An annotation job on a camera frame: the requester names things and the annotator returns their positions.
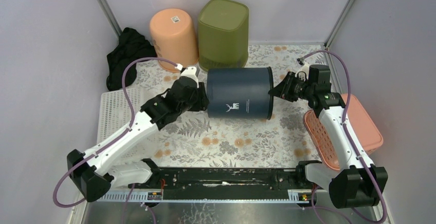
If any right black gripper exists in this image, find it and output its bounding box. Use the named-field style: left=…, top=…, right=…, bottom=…
left=268, top=72, right=314, bottom=103

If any dark blue round bin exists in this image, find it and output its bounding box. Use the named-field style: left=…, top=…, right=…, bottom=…
left=206, top=67, right=274, bottom=120

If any orange round bucket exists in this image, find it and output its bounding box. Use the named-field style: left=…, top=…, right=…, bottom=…
left=149, top=8, right=199, bottom=66

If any white plastic basket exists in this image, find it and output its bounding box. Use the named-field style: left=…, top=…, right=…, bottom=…
left=97, top=87, right=158, bottom=165

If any green mesh waste bin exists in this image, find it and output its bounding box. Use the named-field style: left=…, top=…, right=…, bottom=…
left=197, top=0, right=249, bottom=71

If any pink plastic basket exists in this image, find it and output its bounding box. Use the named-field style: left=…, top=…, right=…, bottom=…
left=303, top=96, right=384, bottom=171

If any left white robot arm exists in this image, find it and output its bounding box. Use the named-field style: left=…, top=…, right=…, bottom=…
left=67, top=66, right=207, bottom=202

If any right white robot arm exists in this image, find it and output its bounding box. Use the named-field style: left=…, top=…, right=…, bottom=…
left=269, top=64, right=388, bottom=209

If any black cloth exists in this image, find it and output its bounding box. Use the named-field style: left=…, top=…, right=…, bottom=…
left=106, top=27, right=157, bottom=91

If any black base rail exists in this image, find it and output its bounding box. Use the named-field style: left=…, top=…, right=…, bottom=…
left=135, top=167, right=313, bottom=201

